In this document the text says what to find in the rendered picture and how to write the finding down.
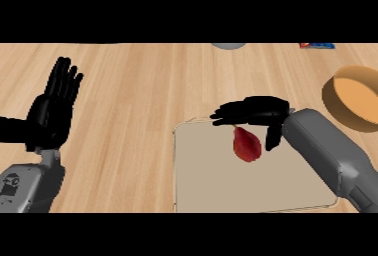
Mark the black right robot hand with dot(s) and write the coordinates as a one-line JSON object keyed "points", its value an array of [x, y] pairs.
{"points": [[255, 108]]}

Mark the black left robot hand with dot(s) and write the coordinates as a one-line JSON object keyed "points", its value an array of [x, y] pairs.
{"points": [[48, 113]]}

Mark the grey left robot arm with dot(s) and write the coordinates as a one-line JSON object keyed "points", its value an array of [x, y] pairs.
{"points": [[29, 183]]}

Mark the orange pot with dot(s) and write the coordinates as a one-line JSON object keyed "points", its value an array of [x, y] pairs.
{"points": [[354, 98]]}

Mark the beige square tray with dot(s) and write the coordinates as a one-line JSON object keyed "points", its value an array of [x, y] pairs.
{"points": [[245, 180]]}

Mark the grey round object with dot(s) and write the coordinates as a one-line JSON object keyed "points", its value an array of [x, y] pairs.
{"points": [[228, 45]]}

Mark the blue and red packet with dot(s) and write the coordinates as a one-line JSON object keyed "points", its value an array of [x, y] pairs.
{"points": [[317, 45]]}

